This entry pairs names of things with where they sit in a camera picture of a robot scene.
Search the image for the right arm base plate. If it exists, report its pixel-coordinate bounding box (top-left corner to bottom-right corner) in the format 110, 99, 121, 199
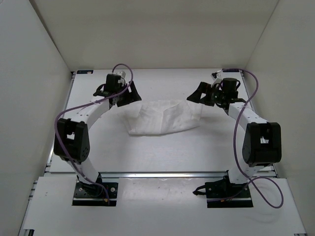
192, 178, 253, 208

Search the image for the aluminium front rail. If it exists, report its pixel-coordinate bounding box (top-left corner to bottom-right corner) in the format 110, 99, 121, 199
101, 172, 225, 178

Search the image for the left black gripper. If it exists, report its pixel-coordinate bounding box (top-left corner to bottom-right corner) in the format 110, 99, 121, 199
117, 80, 142, 107

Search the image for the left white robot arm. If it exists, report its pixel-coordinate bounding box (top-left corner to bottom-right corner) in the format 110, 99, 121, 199
54, 71, 141, 196

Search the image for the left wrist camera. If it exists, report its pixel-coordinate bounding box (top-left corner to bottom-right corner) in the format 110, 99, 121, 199
114, 70, 126, 84

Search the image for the blue corner label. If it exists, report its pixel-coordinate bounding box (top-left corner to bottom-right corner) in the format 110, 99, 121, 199
222, 68, 239, 73
76, 70, 94, 74

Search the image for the right blue corner label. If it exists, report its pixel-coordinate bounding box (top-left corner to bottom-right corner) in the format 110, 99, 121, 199
222, 68, 239, 73

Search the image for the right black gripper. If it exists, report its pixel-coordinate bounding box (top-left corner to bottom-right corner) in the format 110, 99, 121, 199
187, 83, 225, 107

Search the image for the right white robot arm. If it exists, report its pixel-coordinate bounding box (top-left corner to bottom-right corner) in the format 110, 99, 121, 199
187, 78, 282, 197

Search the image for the left blue corner label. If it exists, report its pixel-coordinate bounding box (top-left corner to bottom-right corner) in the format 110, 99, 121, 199
76, 70, 94, 74

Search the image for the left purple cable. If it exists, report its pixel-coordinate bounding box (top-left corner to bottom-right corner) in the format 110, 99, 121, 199
54, 63, 134, 203

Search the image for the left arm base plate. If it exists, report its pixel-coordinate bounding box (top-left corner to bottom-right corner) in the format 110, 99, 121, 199
72, 181, 119, 207

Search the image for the white pleated skirt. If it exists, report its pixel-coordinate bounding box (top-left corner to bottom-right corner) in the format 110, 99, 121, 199
119, 100, 202, 136

